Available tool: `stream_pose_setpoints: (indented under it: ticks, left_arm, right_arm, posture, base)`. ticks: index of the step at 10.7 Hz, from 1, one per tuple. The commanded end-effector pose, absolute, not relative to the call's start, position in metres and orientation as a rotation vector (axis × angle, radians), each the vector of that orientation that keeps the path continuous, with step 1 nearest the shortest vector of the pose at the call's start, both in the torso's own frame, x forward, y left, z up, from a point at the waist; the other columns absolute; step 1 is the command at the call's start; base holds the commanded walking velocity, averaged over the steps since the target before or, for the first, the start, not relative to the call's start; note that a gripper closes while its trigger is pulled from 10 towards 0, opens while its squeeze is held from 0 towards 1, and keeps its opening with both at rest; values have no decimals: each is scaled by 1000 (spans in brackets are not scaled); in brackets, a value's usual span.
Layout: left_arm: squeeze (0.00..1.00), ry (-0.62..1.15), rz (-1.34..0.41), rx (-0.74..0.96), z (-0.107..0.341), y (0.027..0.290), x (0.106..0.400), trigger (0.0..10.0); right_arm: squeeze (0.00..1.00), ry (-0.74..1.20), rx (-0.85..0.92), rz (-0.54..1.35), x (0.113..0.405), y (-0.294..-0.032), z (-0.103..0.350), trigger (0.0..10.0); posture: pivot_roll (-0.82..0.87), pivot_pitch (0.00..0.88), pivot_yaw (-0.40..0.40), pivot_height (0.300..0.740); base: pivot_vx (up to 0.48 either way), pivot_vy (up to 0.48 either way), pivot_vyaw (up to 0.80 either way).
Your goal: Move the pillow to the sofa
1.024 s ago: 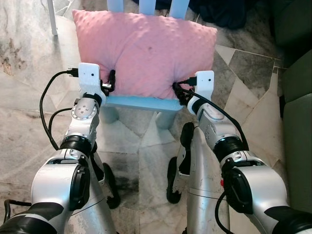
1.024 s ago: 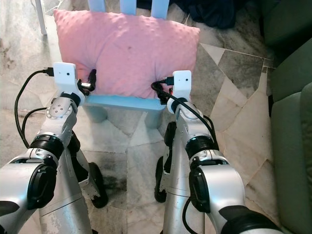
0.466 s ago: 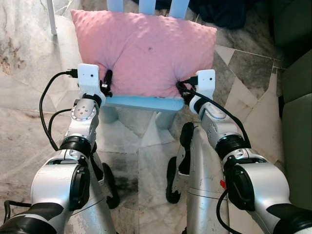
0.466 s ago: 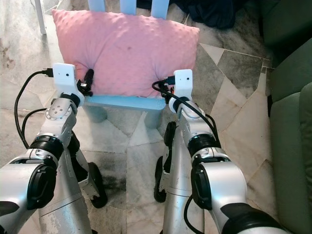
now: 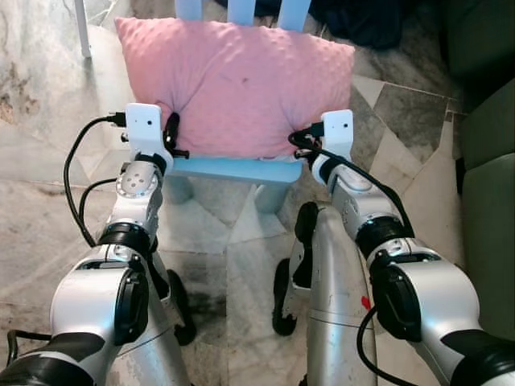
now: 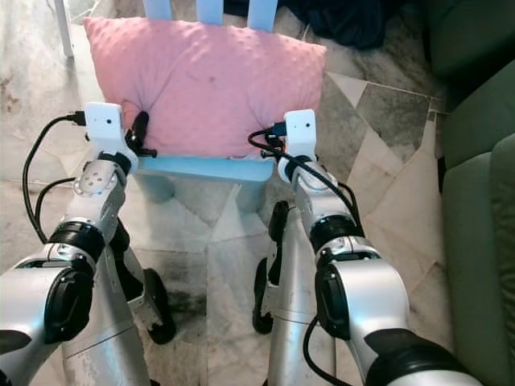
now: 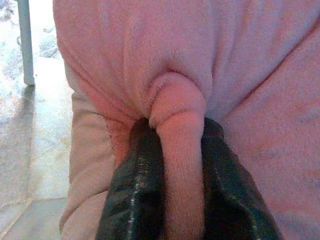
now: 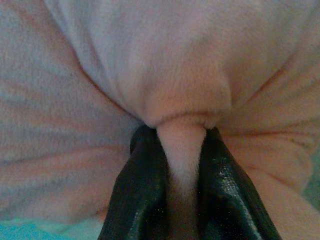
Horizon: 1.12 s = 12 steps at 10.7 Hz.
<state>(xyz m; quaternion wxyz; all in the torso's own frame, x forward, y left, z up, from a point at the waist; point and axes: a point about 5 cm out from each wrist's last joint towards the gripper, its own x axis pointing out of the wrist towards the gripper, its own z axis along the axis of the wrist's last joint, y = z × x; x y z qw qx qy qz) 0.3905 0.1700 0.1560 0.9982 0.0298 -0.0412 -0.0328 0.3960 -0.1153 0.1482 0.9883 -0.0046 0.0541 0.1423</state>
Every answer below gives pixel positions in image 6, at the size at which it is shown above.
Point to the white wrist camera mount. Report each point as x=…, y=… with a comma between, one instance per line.
x=301, y=133
x=106, y=127

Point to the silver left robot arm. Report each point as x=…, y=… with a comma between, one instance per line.
x=40, y=297

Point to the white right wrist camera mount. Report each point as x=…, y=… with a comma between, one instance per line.
x=301, y=133

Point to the white furniture leg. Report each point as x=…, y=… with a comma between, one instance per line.
x=64, y=28

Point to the silver robot leg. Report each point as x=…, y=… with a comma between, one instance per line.
x=105, y=338
x=294, y=305

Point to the light blue wooden chair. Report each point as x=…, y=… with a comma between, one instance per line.
x=201, y=168

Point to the dark blue cloth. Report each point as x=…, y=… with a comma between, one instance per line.
x=346, y=20

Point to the pink dotted pillow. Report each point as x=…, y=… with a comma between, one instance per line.
x=209, y=80

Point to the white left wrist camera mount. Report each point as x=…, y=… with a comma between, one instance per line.
x=106, y=127

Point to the silver right robot leg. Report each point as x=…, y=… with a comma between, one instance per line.
x=294, y=305

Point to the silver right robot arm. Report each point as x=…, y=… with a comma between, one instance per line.
x=378, y=289

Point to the silver left robot leg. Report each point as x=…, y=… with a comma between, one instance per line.
x=105, y=338

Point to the green sofa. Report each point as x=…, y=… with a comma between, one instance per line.
x=479, y=201

